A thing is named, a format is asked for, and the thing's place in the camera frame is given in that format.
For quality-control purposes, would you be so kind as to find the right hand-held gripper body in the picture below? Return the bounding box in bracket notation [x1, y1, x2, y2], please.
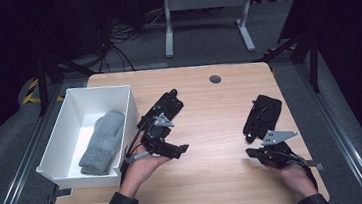
[255, 127, 303, 172]

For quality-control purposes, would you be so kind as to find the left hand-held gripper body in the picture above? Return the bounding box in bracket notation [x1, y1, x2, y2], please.
[138, 111, 179, 160]

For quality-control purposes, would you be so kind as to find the black glove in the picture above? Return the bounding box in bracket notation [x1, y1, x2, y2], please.
[133, 88, 186, 131]
[239, 91, 287, 145]

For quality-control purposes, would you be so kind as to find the white box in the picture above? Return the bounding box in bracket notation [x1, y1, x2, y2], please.
[28, 81, 146, 195]

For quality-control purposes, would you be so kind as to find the person's right hand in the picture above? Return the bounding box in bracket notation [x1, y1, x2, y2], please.
[269, 160, 319, 204]

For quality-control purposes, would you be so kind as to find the person's left hand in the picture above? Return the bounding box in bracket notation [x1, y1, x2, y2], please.
[114, 141, 176, 200]

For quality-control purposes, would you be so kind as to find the black metal stand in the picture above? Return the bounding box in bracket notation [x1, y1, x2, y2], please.
[250, 28, 324, 100]
[32, 47, 101, 118]

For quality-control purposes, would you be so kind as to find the yellow black hazard tape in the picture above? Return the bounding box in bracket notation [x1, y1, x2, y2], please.
[19, 75, 66, 106]

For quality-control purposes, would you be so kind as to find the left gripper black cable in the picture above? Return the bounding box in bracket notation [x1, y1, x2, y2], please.
[114, 119, 160, 186]

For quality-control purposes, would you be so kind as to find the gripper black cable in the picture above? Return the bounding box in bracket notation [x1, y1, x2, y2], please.
[114, 119, 160, 186]
[282, 148, 320, 193]

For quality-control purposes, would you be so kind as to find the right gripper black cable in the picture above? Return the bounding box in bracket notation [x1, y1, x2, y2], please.
[282, 148, 320, 193]

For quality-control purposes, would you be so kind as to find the grey table clamp bracket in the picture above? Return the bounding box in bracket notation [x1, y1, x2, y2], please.
[55, 188, 74, 198]
[303, 158, 325, 173]

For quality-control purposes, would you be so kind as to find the grey metal floor rail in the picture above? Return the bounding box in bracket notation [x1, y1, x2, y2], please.
[294, 53, 362, 204]
[0, 82, 76, 204]

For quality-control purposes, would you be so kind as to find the bundle of floor cables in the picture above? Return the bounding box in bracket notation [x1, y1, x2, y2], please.
[90, 0, 174, 75]

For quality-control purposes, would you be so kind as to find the white metal desk frame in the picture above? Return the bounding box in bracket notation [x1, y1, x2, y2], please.
[159, 0, 261, 60]

